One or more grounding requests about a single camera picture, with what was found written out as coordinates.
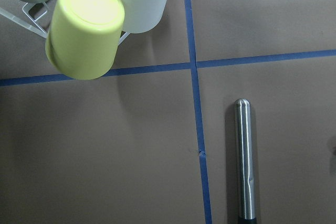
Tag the yellow upturned cup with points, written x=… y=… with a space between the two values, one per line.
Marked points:
x=83 y=37

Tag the white wire cup rack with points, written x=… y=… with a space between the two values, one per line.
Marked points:
x=34 y=12

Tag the steel muddler black tip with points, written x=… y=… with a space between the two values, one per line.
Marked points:
x=245 y=166

